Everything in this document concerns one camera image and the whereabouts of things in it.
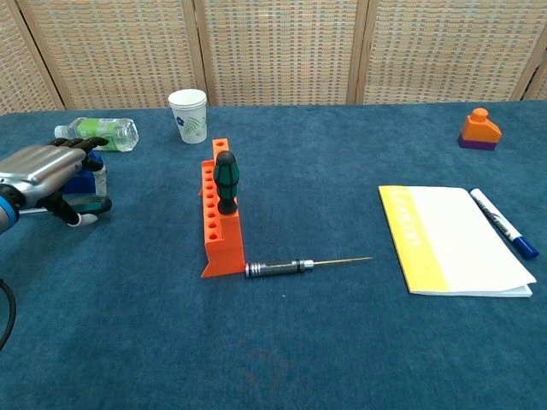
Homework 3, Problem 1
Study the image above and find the left five-finger robot hand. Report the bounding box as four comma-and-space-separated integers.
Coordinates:
0, 137, 113, 228

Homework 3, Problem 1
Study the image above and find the long-handled green black screwdriver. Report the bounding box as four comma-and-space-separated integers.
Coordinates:
19, 193, 113, 216

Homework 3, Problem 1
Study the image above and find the stubby green black screwdriver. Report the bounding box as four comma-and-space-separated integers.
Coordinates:
212, 149, 240, 215

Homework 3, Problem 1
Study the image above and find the orange screwdriver rack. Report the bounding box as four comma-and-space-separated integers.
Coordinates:
198, 138, 248, 280

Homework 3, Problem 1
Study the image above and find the blue studded building block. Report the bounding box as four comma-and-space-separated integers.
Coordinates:
63, 149, 106, 193

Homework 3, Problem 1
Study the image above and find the clear green-label water bottle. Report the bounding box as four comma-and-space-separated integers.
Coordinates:
54, 116, 140, 154

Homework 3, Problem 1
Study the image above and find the white floral paper cup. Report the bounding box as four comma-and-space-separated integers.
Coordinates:
168, 88, 208, 145

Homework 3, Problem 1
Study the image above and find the silver black precision screwdriver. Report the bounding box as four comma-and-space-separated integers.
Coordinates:
244, 255, 373, 279

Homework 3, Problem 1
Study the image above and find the woven wooden folding screen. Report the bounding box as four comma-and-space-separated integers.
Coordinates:
0, 0, 547, 115

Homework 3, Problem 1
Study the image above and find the blue felt table cover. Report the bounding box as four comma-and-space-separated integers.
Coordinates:
0, 100, 547, 410

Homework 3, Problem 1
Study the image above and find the yellow and white notebook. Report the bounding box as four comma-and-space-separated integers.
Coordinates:
378, 184, 538, 299

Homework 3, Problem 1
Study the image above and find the orange and purple block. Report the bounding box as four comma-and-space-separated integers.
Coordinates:
457, 107, 503, 152

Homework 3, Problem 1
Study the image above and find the white marker with blue cap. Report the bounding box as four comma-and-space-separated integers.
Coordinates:
468, 187, 540, 260

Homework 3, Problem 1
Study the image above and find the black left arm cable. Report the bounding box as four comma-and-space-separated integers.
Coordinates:
0, 279, 17, 351

